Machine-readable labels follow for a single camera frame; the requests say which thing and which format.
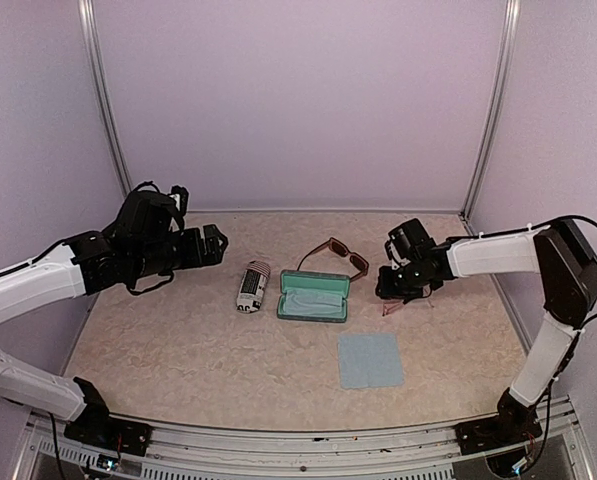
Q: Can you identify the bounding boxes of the blue-grey hard glasses case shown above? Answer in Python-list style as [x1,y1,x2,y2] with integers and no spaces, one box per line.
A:
[276,270,351,324]

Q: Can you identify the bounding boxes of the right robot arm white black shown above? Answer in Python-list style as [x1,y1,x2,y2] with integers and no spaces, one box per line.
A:
[375,214,597,444]

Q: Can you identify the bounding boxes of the right aluminium corner post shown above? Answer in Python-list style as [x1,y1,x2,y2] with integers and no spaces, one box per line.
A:
[461,0,521,221]

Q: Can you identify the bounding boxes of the blue cleaning cloth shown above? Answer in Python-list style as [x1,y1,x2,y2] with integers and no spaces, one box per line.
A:
[337,333,405,389]
[284,291,343,317]

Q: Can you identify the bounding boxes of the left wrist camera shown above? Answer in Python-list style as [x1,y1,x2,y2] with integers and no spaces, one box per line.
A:
[169,185,189,213]

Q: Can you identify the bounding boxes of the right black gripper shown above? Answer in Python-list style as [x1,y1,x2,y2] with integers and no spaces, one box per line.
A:
[375,259,434,300]

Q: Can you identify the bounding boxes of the brown sunglasses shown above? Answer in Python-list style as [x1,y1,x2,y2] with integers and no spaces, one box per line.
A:
[297,237,369,282]

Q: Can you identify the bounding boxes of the aluminium corner post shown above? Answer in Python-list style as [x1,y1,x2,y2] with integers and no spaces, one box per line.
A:
[77,0,134,199]
[461,0,521,221]

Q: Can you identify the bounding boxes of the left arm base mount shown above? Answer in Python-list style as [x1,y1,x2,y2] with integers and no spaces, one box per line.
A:
[64,377,152,457]

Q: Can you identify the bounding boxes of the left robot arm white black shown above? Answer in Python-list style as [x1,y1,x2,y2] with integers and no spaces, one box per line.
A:
[0,186,228,445]

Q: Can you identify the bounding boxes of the pink transparent sunglasses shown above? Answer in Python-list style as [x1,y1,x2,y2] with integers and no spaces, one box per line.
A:
[381,294,430,317]

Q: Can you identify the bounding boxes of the newspaper print glasses case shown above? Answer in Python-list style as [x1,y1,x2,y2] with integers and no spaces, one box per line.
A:
[236,260,271,314]

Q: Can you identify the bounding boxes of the left aluminium corner post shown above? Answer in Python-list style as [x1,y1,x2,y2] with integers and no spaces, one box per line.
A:
[77,0,134,199]

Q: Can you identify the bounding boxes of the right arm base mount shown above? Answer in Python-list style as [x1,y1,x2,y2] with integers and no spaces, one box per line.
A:
[454,389,543,455]

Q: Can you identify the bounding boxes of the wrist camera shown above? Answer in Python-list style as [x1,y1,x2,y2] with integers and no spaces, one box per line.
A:
[169,185,189,213]
[385,238,403,265]

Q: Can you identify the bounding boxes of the aluminium front rail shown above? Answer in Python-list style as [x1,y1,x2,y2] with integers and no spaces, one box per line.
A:
[12,417,594,480]

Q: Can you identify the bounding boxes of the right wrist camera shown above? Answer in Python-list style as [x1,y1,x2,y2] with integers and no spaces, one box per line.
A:
[385,238,403,265]

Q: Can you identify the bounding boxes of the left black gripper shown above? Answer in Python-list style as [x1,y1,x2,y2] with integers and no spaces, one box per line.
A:
[131,223,228,279]

